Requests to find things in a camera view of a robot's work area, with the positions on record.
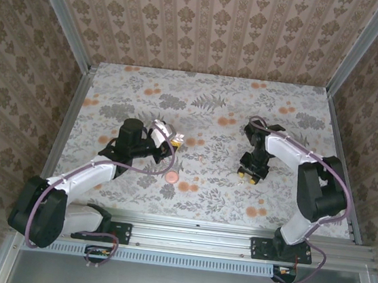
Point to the floral patterned table cover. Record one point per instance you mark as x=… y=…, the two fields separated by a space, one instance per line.
x=202 y=201

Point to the aluminium table side rail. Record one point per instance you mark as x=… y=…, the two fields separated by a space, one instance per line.
x=337 y=131
x=67 y=127

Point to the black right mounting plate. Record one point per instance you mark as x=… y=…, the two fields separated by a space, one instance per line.
x=260 y=248

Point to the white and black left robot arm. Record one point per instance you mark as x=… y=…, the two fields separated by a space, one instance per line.
x=86 y=177

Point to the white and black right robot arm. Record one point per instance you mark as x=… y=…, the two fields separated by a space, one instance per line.
x=287 y=149

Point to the pink round case lid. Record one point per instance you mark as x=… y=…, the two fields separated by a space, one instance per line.
x=172 y=177

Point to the black controller board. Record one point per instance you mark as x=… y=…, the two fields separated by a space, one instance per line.
x=97 y=253
x=285 y=273

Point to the aluminium frame post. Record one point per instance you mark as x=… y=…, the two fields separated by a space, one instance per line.
x=360 y=48
x=63 y=14

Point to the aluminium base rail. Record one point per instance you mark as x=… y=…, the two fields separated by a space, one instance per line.
x=191 y=237

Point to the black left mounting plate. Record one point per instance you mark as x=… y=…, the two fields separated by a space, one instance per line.
x=123 y=233

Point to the black mounting plate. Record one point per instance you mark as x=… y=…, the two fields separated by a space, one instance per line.
x=260 y=248
x=123 y=233

